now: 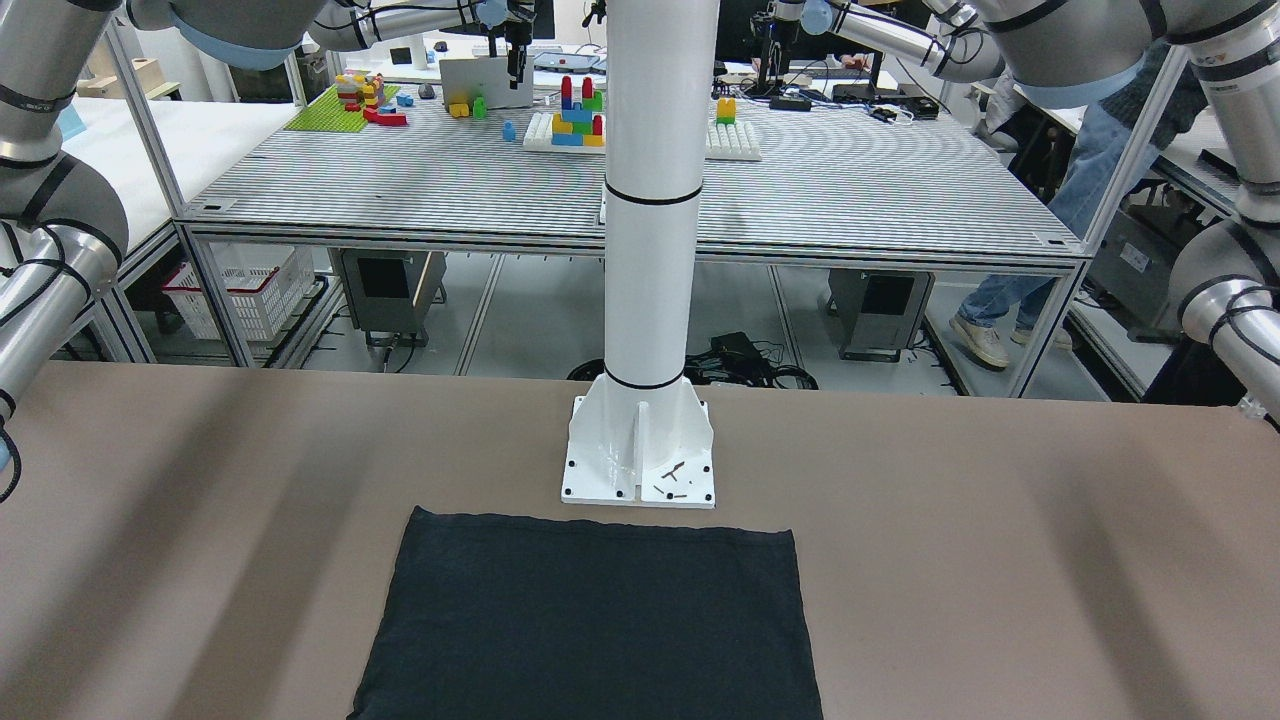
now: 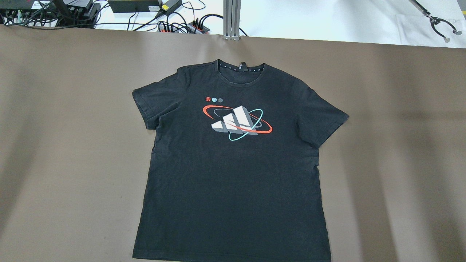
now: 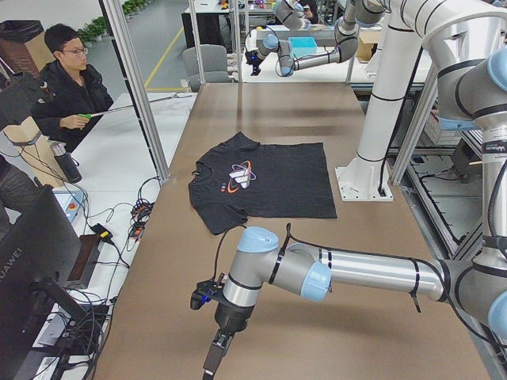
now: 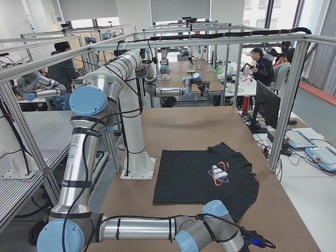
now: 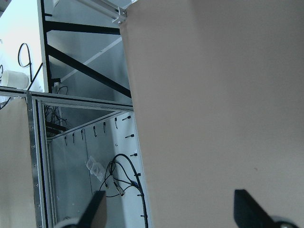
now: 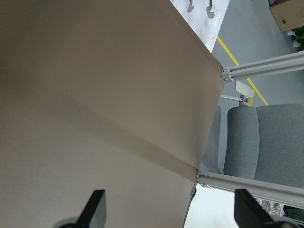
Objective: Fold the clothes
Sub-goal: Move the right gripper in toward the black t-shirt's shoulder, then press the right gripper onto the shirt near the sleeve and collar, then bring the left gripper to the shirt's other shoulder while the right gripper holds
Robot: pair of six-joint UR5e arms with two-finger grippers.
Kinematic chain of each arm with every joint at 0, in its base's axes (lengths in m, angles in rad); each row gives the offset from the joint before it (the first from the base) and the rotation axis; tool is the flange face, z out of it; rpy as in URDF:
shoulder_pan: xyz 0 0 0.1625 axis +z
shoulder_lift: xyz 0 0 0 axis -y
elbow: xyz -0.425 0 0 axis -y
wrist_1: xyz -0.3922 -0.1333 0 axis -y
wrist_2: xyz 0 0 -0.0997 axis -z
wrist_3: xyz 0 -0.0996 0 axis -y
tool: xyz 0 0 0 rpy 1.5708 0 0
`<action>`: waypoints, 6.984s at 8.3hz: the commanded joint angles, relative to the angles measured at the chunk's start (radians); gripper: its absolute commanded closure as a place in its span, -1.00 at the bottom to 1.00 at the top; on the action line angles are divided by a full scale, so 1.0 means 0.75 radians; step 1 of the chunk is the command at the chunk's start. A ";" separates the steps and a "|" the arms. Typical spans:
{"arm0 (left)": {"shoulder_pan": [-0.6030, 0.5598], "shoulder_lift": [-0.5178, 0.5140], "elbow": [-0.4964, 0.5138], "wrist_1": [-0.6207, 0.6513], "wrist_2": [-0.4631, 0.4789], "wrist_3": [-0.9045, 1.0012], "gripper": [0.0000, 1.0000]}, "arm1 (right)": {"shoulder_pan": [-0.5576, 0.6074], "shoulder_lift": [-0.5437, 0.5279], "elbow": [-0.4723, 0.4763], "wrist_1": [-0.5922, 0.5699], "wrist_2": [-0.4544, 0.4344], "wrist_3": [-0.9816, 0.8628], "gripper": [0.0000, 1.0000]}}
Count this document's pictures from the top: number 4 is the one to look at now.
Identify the black graphic t-shirt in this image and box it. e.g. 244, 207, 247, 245
153, 143, 259, 221

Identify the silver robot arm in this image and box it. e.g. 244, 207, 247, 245
85, 50, 209, 111
37, 71, 246, 251

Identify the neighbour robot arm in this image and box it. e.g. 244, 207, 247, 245
16, 71, 67, 101

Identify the black computer monitor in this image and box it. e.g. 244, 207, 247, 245
249, 80, 280, 133

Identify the person in dark tracksuit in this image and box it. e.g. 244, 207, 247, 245
247, 47, 274, 87

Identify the person in dark jacket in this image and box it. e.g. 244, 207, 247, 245
47, 41, 81, 111

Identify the grey teach pendant far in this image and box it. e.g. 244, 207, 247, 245
285, 131, 317, 150

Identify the grey teach pendant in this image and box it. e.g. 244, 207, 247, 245
305, 147, 335, 172
285, 131, 317, 150

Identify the grey teach pendant near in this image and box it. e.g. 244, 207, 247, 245
305, 147, 335, 172

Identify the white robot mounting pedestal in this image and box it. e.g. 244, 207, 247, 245
120, 111, 155, 180

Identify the aluminium cell frame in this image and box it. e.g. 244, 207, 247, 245
0, 25, 313, 232

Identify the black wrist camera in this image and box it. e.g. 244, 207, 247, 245
241, 230, 276, 249

